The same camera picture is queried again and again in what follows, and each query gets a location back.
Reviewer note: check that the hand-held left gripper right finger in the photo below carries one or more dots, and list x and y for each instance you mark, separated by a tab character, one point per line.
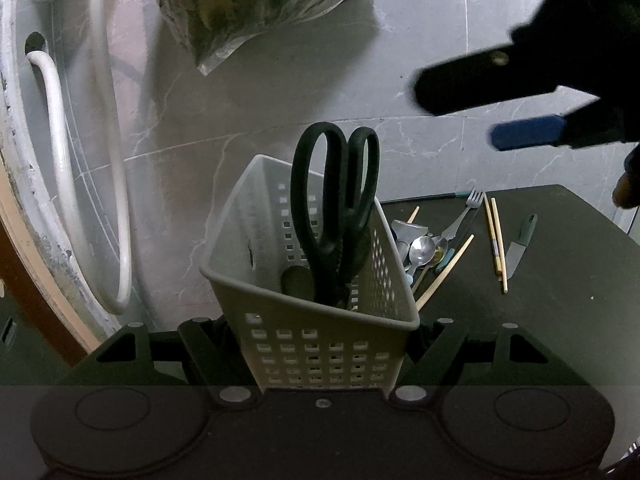
440	350

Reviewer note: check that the person's right hand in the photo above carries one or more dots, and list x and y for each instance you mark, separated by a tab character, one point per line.
629	187

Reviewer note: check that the white perforated utensil holder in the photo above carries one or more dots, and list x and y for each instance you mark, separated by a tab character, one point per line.
310	345

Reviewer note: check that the steel fork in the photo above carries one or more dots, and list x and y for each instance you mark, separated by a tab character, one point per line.
472	200

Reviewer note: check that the dark cabinet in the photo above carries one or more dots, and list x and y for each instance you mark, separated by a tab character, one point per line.
25	340

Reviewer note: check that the black scissors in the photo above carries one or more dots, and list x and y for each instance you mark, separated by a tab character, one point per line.
325	260

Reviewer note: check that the curved wooden frame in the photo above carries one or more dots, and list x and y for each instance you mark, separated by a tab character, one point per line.
30	270

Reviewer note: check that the dark green chopstick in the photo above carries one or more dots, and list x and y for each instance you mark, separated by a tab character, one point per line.
425	198

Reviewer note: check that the banded wooden chopstick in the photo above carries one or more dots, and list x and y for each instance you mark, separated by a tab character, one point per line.
492	235

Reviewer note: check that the brass coloured spoon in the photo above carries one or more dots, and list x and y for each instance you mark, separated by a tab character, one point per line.
440	255

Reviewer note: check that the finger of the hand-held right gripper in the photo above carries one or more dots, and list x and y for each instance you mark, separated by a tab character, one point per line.
530	132
475	82

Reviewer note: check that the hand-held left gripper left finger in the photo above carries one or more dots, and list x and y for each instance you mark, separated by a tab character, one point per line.
200	350

